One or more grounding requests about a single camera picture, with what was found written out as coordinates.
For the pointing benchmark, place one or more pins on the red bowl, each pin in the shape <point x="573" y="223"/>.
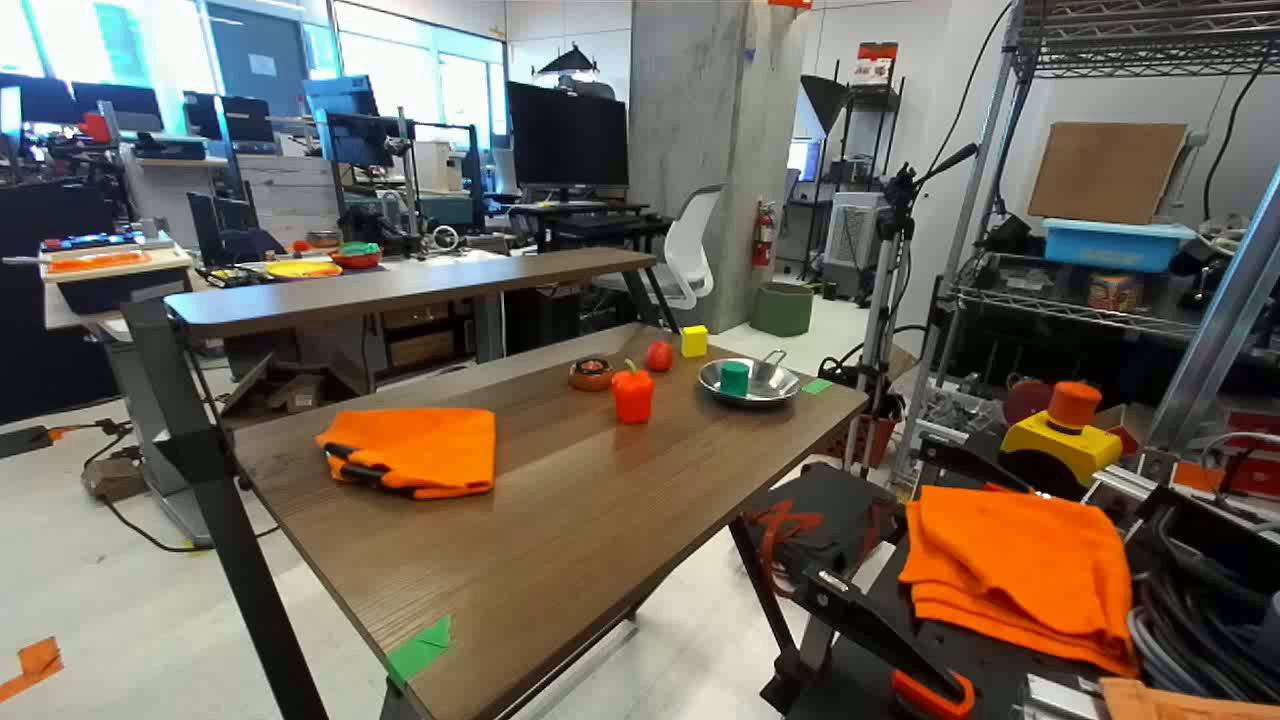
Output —
<point x="359" y="259"/>

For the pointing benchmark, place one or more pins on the silver metal bowl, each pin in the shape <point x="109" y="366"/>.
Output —
<point x="773" y="387"/>

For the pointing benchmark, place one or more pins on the red toy tomato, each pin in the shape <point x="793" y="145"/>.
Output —
<point x="657" y="359"/>

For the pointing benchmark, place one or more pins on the folded orange cloth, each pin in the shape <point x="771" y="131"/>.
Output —
<point x="1023" y="567"/>

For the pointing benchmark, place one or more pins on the red fire extinguisher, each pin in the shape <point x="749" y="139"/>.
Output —
<point x="761" y="238"/>

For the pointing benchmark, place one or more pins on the brown cardboard sheet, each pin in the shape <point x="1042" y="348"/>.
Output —
<point x="1106" y="174"/>

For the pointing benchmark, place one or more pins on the green cup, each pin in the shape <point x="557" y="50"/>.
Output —
<point x="735" y="382"/>

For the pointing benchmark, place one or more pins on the small brown bowl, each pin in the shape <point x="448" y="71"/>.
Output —
<point x="589" y="372"/>

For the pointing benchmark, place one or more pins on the orange toy pepper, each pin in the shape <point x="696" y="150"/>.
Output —
<point x="632" y="398"/>

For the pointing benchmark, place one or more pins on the yellow plate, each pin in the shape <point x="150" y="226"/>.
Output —
<point x="302" y="270"/>

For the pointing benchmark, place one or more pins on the black computer monitor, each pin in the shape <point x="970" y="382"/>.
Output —
<point x="567" y="139"/>

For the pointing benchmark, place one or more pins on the green tape strip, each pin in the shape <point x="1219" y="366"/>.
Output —
<point x="814" y="391"/>
<point x="416" y="650"/>

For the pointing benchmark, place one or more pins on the tray with orange items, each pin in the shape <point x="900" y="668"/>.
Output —
<point x="106" y="259"/>

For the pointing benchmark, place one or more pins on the long dark top table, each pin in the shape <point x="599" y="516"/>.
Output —
<point x="402" y="281"/>

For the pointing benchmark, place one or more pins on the black slanted metal bar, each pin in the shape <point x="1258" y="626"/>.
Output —
<point x="215" y="495"/>

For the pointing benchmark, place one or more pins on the aluminium profile bar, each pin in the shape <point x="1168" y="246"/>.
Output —
<point x="1222" y="312"/>

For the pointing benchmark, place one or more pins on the green box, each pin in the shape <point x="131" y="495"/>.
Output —
<point x="781" y="308"/>

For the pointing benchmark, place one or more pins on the black base platform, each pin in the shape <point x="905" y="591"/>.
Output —
<point x="855" y="514"/>

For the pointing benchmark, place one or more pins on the yellow cube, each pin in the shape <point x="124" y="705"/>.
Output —
<point x="693" y="341"/>

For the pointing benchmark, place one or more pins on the orange floor tape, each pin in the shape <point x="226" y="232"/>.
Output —
<point x="33" y="666"/>

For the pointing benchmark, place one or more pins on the camera tripod stand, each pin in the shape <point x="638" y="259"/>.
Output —
<point x="887" y="267"/>

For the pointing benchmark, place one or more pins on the orange cloth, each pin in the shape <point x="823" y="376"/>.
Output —
<point x="1023" y="567"/>
<point x="420" y="450"/>

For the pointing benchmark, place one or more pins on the blue plastic bin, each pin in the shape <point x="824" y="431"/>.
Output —
<point x="1113" y="246"/>

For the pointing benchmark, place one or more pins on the yellow emergency stop button box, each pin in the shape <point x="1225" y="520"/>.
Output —
<point x="1061" y="442"/>

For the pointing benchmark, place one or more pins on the white office chair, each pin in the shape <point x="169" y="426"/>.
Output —
<point x="689" y="255"/>

